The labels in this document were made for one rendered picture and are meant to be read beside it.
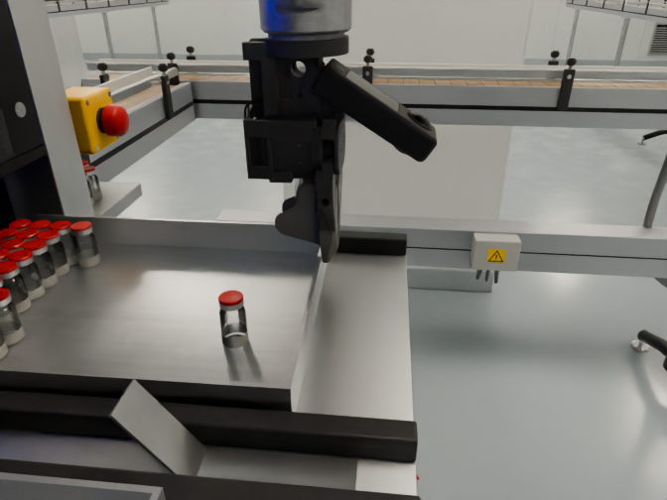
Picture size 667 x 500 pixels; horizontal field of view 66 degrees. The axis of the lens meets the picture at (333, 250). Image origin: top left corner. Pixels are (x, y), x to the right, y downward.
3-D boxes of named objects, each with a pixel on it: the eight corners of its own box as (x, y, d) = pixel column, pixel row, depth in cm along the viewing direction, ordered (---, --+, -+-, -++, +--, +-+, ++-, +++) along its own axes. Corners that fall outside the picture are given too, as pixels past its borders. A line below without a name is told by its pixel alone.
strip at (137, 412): (127, 484, 32) (107, 415, 29) (147, 445, 35) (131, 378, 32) (354, 505, 31) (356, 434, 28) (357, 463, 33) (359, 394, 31)
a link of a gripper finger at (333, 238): (281, 258, 53) (275, 173, 49) (338, 261, 53) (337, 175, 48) (275, 274, 50) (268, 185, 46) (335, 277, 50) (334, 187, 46)
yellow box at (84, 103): (41, 154, 66) (26, 96, 63) (71, 138, 72) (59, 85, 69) (97, 156, 65) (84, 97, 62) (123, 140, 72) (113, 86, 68)
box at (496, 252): (470, 270, 141) (475, 240, 137) (468, 261, 145) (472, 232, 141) (516, 272, 140) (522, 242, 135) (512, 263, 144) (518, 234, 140)
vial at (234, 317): (219, 348, 43) (213, 306, 41) (226, 332, 45) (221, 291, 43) (245, 350, 43) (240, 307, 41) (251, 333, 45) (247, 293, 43)
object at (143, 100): (36, 241, 70) (2, 125, 63) (-69, 236, 71) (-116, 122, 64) (201, 119, 130) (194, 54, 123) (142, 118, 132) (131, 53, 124)
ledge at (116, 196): (2, 226, 70) (-2, 212, 69) (58, 191, 82) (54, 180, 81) (101, 230, 69) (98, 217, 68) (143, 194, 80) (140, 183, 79)
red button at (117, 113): (92, 139, 66) (85, 107, 64) (107, 131, 70) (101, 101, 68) (121, 140, 66) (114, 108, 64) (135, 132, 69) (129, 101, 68)
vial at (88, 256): (74, 267, 56) (65, 228, 54) (85, 258, 58) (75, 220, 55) (94, 268, 55) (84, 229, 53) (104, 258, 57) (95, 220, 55)
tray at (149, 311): (-155, 395, 39) (-177, 358, 37) (46, 240, 62) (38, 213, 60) (292, 427, 36) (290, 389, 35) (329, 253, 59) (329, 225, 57)
